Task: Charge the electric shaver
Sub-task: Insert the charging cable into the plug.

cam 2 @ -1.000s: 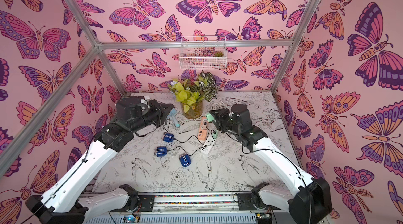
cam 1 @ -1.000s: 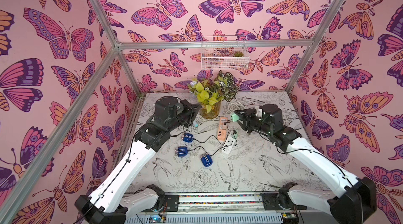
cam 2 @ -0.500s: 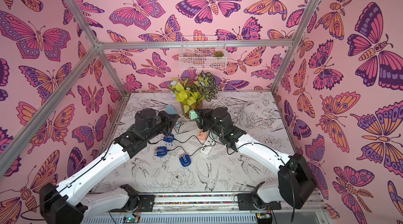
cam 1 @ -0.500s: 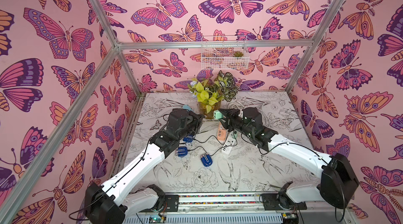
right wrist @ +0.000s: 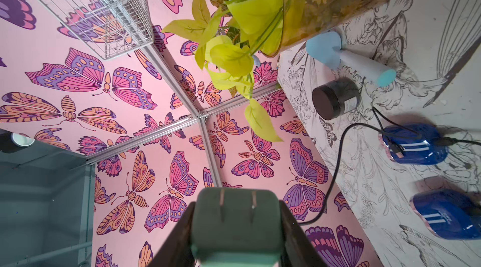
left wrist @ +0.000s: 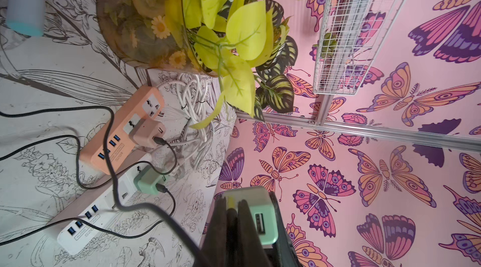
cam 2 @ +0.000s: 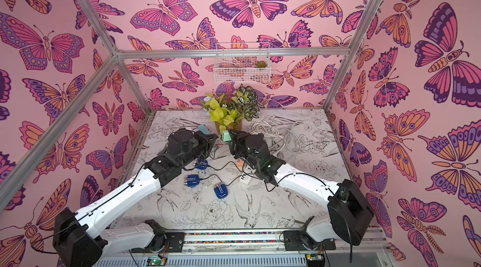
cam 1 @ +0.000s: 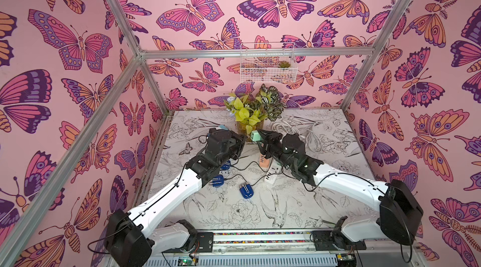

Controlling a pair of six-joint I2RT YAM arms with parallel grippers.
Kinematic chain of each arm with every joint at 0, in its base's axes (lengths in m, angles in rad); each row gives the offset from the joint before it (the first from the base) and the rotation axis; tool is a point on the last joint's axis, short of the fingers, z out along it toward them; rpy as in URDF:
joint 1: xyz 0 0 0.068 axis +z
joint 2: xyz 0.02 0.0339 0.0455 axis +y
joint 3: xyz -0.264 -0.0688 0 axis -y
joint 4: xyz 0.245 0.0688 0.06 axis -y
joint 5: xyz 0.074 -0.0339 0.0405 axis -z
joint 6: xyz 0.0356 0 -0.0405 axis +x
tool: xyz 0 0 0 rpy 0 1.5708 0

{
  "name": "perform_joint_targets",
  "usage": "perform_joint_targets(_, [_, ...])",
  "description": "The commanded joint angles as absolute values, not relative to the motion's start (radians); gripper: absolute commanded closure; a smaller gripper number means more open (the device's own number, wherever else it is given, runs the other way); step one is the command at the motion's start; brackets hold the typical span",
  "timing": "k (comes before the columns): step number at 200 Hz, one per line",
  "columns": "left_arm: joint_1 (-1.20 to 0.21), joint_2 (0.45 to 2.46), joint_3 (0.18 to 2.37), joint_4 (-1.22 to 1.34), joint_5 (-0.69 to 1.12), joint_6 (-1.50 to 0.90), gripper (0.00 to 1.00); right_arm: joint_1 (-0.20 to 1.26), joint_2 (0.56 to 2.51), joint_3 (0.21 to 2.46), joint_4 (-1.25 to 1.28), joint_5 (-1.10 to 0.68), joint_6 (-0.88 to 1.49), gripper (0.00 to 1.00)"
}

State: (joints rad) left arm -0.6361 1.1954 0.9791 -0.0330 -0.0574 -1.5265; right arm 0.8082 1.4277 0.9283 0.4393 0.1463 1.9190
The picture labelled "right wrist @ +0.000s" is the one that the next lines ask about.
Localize black round jar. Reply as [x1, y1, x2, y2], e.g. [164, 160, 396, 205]
[311, 77, 360, 120]

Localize white wire basket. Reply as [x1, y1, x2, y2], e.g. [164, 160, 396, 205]
[37, 0, 154, 60]

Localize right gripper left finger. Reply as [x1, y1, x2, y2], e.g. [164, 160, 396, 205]
[148, 202, 195, 267]

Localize potted green plant glass vase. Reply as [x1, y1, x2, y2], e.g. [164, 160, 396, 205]
[164, 0, 388, 142]

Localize green charger adapter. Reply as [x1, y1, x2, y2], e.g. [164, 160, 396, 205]
[190, 188, 284, 266]

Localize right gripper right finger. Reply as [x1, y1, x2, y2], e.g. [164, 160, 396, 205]
[279, 201, 327, 267]

